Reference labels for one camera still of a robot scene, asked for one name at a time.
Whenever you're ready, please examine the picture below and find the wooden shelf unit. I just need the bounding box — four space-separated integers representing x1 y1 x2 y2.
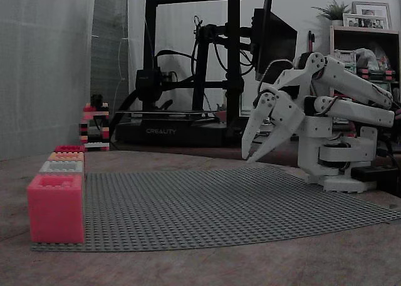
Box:
328 25 401 83

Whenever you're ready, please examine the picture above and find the black case with red latches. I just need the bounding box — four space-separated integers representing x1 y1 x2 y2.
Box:
358 67 397 81

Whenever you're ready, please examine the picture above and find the large white picture frame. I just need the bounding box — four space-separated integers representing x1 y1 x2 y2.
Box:
352 1 392 18

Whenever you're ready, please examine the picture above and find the black power strip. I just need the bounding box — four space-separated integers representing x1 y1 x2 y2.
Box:
350 165 398 183

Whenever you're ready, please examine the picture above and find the green potted plant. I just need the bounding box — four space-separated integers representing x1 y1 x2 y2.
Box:
311 0 352 26

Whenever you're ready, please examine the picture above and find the large pink brick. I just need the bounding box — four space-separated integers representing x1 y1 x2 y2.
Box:
26 174 85 245

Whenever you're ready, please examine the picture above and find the clear plastic bag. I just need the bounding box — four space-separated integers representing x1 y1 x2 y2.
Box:
353 47 392 69

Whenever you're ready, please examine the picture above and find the red brick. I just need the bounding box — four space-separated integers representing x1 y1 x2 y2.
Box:
53 144 86 154

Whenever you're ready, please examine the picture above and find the grey brick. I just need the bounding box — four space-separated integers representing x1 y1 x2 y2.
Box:
39 160 85 176

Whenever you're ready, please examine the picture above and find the brick tower structure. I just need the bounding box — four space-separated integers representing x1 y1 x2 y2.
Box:
80 93 110 152

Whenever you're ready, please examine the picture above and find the white storage crate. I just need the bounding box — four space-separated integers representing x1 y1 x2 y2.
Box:
333 49 357 62

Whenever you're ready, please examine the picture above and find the white curtain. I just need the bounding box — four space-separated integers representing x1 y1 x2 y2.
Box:
0 0 96 161

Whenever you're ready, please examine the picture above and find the orange brick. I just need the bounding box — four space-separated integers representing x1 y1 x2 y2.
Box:
46 152 86 163

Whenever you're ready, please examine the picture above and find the small white picture frame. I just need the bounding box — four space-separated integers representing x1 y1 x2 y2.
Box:
342 13 389 29

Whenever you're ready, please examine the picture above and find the black computer monitor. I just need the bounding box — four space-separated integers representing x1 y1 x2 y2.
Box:
252 0 298 81

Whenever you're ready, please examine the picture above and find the black Creality 3D printer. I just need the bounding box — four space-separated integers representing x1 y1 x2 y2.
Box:
114 0 246 148

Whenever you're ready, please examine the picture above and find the grey studded baseplate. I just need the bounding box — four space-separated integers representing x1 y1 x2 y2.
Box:
31 165 401 252

